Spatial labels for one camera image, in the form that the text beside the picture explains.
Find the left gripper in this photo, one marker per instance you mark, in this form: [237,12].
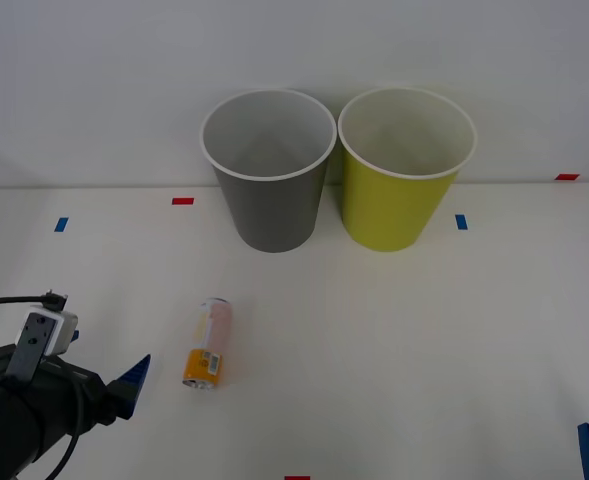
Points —
[56,377]

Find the orange and pink drink can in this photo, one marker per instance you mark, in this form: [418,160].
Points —
[205,357]

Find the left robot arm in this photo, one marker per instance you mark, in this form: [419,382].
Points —
[9,425]

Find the grey plastic bin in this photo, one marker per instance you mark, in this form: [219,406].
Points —
[269,210]

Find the yellow-green plastic bin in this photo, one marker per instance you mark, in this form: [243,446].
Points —
[389,210]

